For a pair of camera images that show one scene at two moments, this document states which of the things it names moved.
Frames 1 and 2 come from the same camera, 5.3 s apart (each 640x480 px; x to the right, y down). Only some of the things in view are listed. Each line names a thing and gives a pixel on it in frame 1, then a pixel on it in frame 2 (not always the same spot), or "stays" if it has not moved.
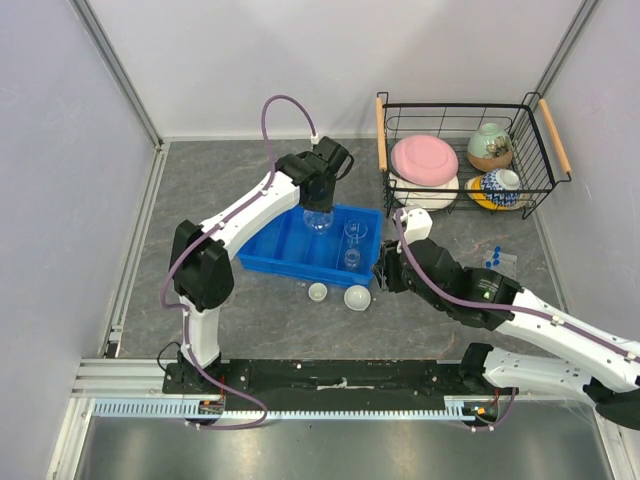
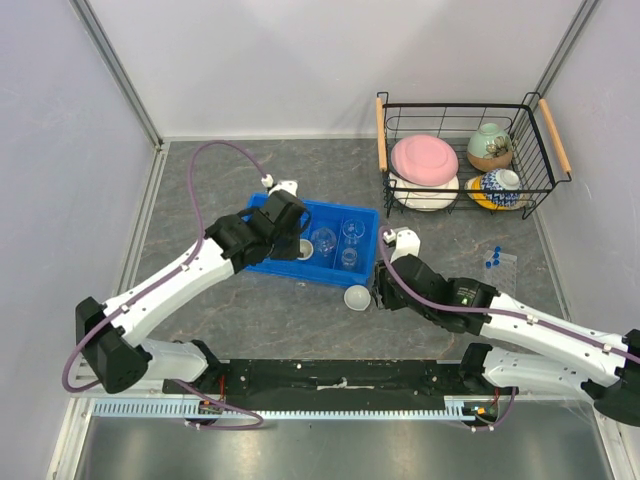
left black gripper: x=326 y=205 -> x=292 y=252
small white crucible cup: x=317 y=292 -> x=305 y=247
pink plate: x=426 y=159 stays
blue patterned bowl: x=502 y=186 stays
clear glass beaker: x=354 y=230 stays
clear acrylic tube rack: x=507 y=266 stays
